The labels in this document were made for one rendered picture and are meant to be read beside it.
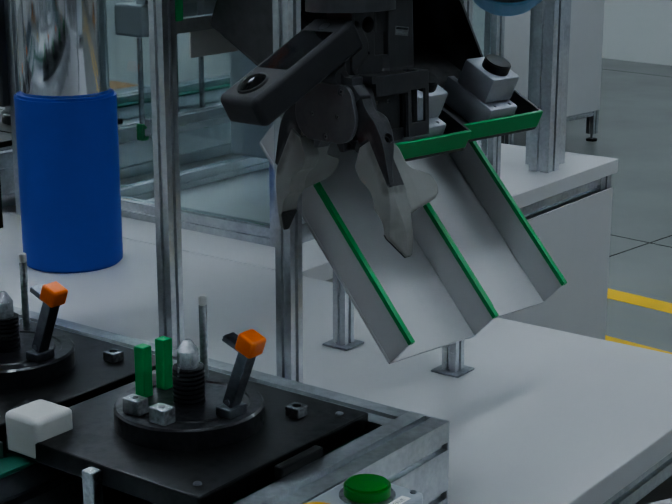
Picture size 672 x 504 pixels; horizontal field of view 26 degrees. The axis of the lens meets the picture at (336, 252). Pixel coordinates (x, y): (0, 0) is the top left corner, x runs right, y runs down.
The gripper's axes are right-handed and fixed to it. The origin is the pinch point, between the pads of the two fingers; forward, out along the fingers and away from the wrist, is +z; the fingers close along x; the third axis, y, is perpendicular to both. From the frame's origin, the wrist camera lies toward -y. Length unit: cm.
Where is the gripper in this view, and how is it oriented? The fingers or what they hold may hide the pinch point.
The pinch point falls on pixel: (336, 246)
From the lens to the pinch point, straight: 117.3
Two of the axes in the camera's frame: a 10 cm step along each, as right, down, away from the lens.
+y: 7.5, -1.7, 6.3
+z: 0.3, 9.7, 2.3
